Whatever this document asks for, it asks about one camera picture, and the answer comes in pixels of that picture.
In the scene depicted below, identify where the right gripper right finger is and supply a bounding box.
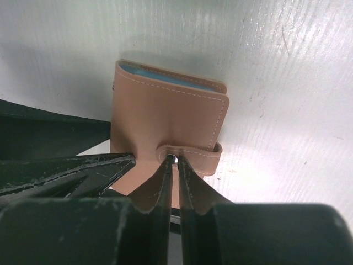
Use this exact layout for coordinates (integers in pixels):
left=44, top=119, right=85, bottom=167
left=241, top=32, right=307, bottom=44
left=178, top=157, right=352, bottom=264

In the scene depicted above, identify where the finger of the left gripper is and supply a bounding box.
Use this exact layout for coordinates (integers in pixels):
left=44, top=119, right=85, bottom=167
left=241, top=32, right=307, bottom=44
left=1, top=153, right=136, bottom=199

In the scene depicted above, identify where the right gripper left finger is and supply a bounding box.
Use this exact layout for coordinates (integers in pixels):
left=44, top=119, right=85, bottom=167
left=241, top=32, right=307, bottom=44
left=1, top=156, right=173, bottom=264

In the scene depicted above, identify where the tan leather card holder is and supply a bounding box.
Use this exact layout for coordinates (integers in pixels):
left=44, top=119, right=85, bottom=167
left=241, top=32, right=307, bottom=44
left=110, top=60, right=229, bottom=195

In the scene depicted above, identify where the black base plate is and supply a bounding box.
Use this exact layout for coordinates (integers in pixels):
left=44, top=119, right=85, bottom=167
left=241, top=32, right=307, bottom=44
left=1, top=100, right=110, bottom=160

